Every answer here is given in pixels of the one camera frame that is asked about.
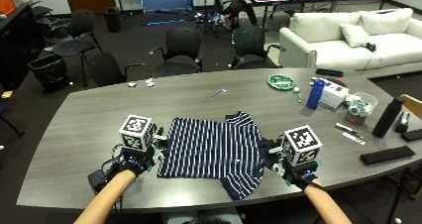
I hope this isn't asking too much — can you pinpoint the person's right hand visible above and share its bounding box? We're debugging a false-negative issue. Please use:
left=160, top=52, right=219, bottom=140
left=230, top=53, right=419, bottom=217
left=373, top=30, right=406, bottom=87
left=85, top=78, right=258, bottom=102
left=258, top=137, right=323, bottom=191

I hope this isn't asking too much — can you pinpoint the person's left hand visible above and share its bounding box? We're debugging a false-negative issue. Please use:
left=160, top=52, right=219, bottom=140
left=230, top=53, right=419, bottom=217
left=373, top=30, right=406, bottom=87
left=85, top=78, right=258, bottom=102
left=112, top=126, right=169, bottom=178

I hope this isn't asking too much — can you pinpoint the navy white striped shirt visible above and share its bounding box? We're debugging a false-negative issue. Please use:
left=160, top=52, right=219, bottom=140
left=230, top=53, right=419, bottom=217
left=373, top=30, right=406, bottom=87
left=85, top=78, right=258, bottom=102
left=156, top=110, right=269, bottom=202

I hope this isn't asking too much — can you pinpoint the white marker cube on right glove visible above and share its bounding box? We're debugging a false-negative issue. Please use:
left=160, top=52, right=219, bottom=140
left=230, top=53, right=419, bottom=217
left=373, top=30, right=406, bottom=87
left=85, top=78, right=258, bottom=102
left=281, top=124, right=325, bottom=167

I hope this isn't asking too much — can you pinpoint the white marker cube on glove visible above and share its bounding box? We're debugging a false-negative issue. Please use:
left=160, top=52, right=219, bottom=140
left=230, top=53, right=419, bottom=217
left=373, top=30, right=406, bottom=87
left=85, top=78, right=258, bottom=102
left=117, top=114, right=156, bottom=153
left=281, top=124, right=325, bottom=167

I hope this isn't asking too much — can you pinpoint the white marker cube on left glove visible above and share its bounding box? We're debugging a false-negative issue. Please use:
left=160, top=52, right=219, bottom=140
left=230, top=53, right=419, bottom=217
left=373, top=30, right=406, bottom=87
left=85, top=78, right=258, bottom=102
left=117, top=114, right=156, bottom=153

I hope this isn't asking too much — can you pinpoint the small black box on table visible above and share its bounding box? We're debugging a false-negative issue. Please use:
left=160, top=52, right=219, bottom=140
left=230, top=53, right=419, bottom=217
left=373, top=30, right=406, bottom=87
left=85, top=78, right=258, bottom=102
left=85, top=168, right=110, bottom=194

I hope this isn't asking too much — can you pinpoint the black marker pen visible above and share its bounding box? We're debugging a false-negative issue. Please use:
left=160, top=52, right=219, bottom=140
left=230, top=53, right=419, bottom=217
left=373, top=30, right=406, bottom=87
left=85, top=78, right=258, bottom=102
left=334, top=122, right=358, bottom=135

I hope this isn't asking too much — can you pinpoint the long black flat case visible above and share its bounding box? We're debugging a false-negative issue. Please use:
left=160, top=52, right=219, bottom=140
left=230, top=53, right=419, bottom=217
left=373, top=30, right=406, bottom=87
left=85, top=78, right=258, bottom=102
left=358, top=145, right=417, bottom=167

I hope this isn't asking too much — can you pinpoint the blue water bottle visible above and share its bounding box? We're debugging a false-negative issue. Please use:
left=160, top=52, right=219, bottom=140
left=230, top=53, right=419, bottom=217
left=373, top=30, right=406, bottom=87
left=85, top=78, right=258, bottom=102
left=305, top=79, right=327, bottom=111

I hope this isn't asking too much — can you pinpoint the clear plastic container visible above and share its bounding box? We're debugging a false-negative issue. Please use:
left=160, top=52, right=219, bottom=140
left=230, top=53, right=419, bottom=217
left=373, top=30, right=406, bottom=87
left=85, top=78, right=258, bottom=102
left=345, top=91, right=379, bottom=126

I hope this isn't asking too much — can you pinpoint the white cardboard box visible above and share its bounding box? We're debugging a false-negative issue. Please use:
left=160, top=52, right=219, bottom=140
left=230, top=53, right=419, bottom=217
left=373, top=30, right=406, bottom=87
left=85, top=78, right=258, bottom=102
left=318, top=83, right=351, bottom=109

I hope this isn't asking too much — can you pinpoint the black water bottle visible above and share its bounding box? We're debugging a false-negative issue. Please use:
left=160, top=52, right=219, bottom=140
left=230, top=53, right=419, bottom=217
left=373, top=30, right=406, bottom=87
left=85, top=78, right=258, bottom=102
left=370, top=97, right=405, bottom=139

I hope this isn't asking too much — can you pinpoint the green round plate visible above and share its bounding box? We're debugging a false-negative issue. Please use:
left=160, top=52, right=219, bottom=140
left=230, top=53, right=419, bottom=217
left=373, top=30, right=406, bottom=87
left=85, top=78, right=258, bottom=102
left=266, top=73, right=297, bottom=91

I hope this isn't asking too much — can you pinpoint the black office chair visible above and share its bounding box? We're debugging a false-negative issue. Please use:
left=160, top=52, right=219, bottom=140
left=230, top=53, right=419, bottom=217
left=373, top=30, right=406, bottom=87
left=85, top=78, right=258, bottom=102
left=84, top=52, right=148, bottom=88
left=149, top=26, right=205, bottom=78
left=52, top=9, right=104, bottom=87
left=229, top=25, right=286, bottom=70

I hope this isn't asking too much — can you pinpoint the small silver blue tool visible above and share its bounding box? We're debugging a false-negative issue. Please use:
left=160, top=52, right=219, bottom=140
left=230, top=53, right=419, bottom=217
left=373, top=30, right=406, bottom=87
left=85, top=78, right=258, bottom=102
left=210, top=86, right=229, bottom=98

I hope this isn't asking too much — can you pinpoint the small black flat object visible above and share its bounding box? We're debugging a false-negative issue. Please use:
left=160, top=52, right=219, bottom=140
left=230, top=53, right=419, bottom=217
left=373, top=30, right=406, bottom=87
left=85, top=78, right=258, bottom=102
left=399, top=128, right=422, bottom=143

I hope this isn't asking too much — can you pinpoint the black flat device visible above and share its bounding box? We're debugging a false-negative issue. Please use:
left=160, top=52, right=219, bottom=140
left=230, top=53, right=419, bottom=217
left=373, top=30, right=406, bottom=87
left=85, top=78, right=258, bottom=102
left=314, top=67, right=346, bottom=78

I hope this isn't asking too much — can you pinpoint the black waste bin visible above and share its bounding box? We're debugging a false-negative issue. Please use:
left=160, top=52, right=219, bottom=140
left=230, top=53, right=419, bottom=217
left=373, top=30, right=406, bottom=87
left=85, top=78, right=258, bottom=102
left=26, top=53, right=72, bottom=93

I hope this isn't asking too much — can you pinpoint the wooden chair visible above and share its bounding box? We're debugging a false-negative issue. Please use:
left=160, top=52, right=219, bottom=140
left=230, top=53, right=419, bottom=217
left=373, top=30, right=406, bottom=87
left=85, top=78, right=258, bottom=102
left=398, top=93, right=422, bottom=121

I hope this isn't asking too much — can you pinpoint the white sofa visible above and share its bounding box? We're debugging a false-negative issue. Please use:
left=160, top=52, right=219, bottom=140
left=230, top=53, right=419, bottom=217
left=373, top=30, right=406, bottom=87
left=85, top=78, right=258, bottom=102
left=278, top=7, right=422, bottom=79

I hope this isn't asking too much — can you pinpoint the white square cushion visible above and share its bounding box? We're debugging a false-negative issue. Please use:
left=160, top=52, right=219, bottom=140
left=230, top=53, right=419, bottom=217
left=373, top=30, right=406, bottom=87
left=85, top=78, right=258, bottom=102
left=339, top=23, right=371, bottom=49

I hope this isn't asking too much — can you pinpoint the black cabinet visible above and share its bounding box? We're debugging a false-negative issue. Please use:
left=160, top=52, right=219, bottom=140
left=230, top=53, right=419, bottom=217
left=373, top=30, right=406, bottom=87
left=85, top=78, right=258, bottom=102
left=0, top=0, right=48, bottom=91

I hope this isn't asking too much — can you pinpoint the white large back cushion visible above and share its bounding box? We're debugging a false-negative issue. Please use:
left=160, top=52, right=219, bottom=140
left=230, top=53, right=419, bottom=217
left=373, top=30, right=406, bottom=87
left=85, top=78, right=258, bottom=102
left=357, top=7, right=415, bottom=37

